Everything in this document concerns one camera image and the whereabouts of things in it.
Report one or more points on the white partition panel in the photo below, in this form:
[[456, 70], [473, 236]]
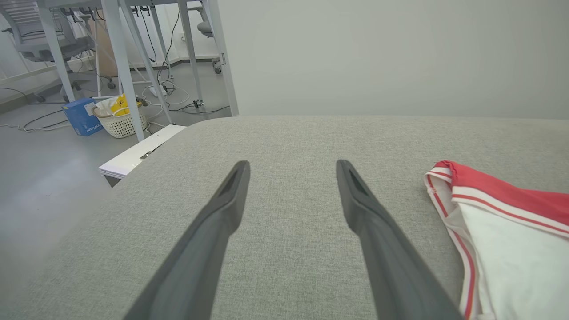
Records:
[[378, 53]]

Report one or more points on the grey office chair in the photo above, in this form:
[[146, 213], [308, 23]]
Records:
[[44, 46], [205, 29]]

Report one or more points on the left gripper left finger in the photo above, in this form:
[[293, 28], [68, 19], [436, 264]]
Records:
[[195, 266]]

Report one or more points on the brown wooden board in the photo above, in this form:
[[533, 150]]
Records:
[[106, 53]]

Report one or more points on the red and white shirt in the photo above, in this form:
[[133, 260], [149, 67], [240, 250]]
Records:
[[511, 258]]

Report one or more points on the yellow bag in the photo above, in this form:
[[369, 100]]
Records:
[[120, 106]]

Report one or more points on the white metal equipment box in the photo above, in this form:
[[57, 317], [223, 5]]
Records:
[[133, 155]]

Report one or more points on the white desk frame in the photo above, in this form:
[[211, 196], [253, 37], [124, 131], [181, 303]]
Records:
[[122, 66]]

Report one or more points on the blue cardboard box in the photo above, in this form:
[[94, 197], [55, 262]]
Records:
[[80, 118]]

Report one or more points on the white plastic bag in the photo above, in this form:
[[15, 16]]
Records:
[[104, 106]]

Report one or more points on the white woven laundry basket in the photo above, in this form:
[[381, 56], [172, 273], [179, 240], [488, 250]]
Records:
[[122, 126]]

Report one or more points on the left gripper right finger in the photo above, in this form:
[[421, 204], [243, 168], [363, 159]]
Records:
[[391, 266]]

